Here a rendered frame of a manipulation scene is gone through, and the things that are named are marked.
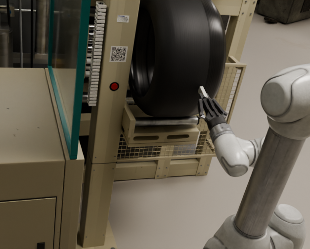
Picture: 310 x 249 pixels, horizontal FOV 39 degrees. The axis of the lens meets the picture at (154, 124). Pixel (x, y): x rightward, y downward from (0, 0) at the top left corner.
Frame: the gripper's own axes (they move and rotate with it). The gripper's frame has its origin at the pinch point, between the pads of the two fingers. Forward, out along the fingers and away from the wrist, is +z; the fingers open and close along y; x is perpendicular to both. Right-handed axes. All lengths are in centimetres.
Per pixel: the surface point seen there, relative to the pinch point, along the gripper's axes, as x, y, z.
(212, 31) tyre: -20.0, -3.6, 16.7
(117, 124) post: 35.5, 27.6, 16.5
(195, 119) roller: 27.7, -9.2, 11.3
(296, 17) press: 216, -395, 413
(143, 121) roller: 27.9, 17.8, 11.0
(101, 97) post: 21.1, 37.3, 20.3
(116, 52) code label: -0.9, 32.5, 25.9
